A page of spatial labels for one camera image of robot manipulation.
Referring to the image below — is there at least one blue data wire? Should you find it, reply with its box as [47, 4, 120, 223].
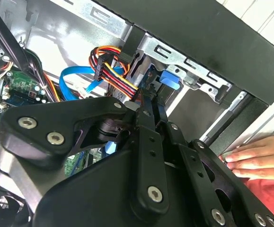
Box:
[59, 66, 125, 101]

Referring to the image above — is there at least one multicoloured power wire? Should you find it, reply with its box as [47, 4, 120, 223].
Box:
[88, 45, 157, 101]

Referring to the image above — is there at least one hard disk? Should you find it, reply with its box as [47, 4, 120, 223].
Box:
[127, 53, 230, 142]

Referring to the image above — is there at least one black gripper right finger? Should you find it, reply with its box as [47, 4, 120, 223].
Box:
[153, 93, 274, 227]

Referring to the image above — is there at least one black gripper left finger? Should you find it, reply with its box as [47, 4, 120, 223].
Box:
[0, 93, 170, 215]

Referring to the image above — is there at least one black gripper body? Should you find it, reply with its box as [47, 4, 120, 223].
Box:
[32, 117, 201, 227]

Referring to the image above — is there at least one person's right hand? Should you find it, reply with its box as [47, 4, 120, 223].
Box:
[218, 132, 274, 180]

